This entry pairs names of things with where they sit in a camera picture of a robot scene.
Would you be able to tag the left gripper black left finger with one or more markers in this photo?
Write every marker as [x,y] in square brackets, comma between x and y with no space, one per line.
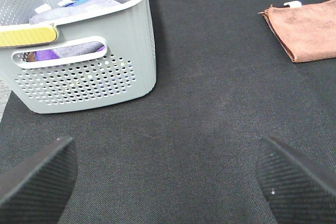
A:
[38,189]

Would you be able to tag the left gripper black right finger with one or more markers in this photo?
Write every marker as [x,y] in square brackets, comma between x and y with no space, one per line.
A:
[297,189]

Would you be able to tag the brown towel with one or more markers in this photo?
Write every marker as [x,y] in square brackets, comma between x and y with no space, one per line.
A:
[305,32]

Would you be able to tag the black table mat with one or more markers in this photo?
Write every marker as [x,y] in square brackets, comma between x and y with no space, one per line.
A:
[186,152]

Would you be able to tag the purple towel in basket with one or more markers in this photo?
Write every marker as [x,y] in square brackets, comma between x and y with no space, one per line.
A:
[63,52]

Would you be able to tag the grey perforated laundry basket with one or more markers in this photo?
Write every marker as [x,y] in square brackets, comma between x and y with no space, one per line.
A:
[124,70]

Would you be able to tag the grey towel in basket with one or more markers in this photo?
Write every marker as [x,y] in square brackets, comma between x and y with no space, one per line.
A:
[63,12]

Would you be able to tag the yellow basket handle grip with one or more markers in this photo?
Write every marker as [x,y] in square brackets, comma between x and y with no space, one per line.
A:
[27,34]

